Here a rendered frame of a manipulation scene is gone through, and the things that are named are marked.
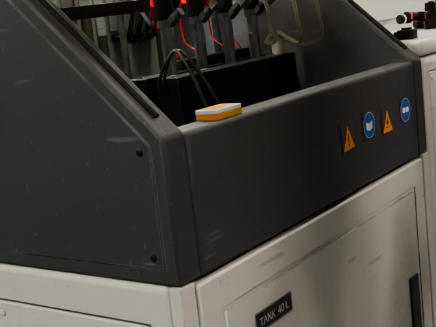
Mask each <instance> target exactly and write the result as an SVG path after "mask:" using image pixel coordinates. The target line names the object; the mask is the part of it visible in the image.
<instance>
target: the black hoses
mask: <svg viewBox="0 0 436 327"><path fill-rule="evenodd" d="M134 16H135V14H130V19H129V24H128V32H127V42H128V44H129V43H131V44H135V43H137V42H139V43H142V42H144V41H145V40H146V39H148V40H151V39H153V38H154V37H155V36H160V35H159V34H158V32H156V27H155V26H154V24H152V23H151V22H152V18H151V12H149V16H147V15H146V13H145V12H142V13H139V20H138V26H137V29H136V33H135V34H134V33H133V32H132V29H133V24H134ZM143 19H144V20H145V22H146V26H145V30H144V32H141V28H142V24H143ZM149 29H151V30H152V31H150V30H149ZM112 41H113V42H117V41H119V42H120V37H119V36H118V35H117V34H113V35H112Z"/></svg>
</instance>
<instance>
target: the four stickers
mask: <svg viewBox="0 0 436 327"><path fill-rule="evenodd" d="M400 112H401V124H402V123H405V122H408V121H410V120H411V109H410V96H409V97H404V98H401V99H400ZM381 118H382V127H383V136H384V135H386V134H388V133H390V132H393V131H394V130H393V111H392V106H390V107H388V108H384V109H383V110H381ZM363 129H364V137H365V141H366V140H368V139H370V138H372V137H374V136H376V127H375V118H374V110H371V111H369V112H367V113H364V114H363ZM341 135H342V142H343V154H346V153H348V152H350V151H351V150H353V149H355V148H356V140H355V133H354V121H351V122H349V123H347V124H345V125H343V126H341Z"/></svg>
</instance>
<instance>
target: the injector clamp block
mask: <svg viewBox="0 0 436 327"><path fill-rule="evenodd" d="M191 70H192V72H193V74H194V76H195V78H196V80H197V82H198V83H199V86H200V88H201V90H202V93H203V95H204V97H205V100H206V102H207V104H208V106H209V107H210V106H214V105H217V103H216V102H215V100H214V98H213V97H212V95H211V93H210V92H209V90H208V88H207V87H206V85H205V83H204V82H203V80H202V79H201V77H200V76H199V74H198V73H197V71H196V70H195V68H191ZM200 71H201V72H202V74H203V75H204V77H205V78H206V80H207V81H208V83H209V85H210V86H211V88H212V90H213V91H214V93H215V94H216V96H217V98H218V100H219V101H220V103H221V104H230V103H241V108H242V107H245V106H249V105H252V104H256V103H260V102H262V101H266V100H269V99H273V98H275V97H279V96H282V95H286V94H288V93H293V92H295V91H298V82H297V69H296V61H295V53H294V52H290V53H284V54H270V55H267V56H265V55H264V54H262V55H261V56H260V57H257V58H251V54H250V56H247V57H244V58H238V59H236V62H232V63H230V64H225V62H219V63H216V64H210V65H208V68H206V69H201V70H200ZM177 73H178V74H177V75H171V76H169V77H166V84H167V88H168V90H169V96H168V97H167V95H166V93H165V89H164V85H163V76H162V79H161V86H162V91H163V96H162V97H160V92H159V89H158V77H159V75H160V74H156V75H151V76H147V77H138V78H136V79H132V80H131V81H132V82H133V83H134V84H135V85H136V86H137V87H138V88H139V89H140V90H141V91H142V92H143V93H144V94H145V95H146V96H147V97H148V98H149V99H150V100H151V101H152V102H153V103H154V104H155V105H156V106H157V107H158V108H159V109H160V110H161V111H162V112H163V113H164V114H165V115H166V116H167V117H168V118H169V119H170V120H171V121H172V122H173V124H174V125H175V126H176V127H179V126H182V125H186V124H188V123H192V122H195V121H197V120H196V115H195V111H196V110H200V109H203V108H205V107H204V105H203V102H202V100H201V98H200V95H199V93H198V91H197V89H196V87H195V84H194V82H193V80H192V78H191V76H190V74H189V72H188V70H187V69H186V70H180V71H177Z"/></svg>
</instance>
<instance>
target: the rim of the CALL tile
mask: <svg viewBox="0 0 436 327"><path fill-rule="evenodd" d="M231 104H233V105H230V106H226V107H224V108H220V109H217V110H196V111H195V115H210V114H220V113H223V112H227V111H229V110H233V109H236V108H240V107H241V103H231Z"/></svg>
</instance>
